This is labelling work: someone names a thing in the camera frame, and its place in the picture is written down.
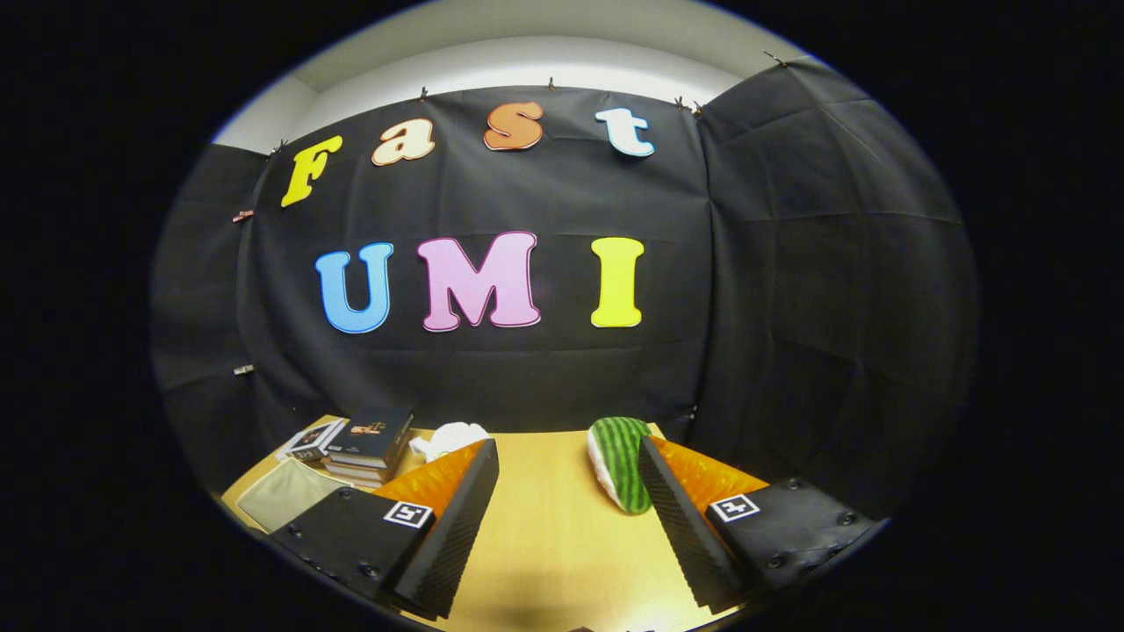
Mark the grey fabric storage box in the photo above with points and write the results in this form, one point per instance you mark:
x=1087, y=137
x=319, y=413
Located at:
x=281, y=496

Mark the brown cover book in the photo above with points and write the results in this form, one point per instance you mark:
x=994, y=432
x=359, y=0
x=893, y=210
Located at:
x=360, y=474

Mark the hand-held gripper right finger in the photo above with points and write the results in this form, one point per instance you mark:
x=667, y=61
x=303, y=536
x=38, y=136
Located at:
x=680, y=527

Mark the watermelon slice plush toy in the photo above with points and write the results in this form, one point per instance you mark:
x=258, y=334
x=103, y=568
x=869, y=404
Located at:
x=619, y=456

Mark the white cover book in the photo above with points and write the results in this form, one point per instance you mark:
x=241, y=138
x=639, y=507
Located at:
x=312, y=436

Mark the black backdrop cloth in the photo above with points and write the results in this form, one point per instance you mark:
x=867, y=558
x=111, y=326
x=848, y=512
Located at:
x=527, y=377

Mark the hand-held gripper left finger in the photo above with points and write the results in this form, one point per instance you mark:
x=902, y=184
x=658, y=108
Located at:
x=452, y=544

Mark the white plush toy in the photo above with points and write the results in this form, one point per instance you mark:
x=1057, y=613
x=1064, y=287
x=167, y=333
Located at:
x=452, y=436

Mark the dark cover book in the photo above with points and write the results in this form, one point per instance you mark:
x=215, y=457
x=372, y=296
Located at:
x=373, y=430

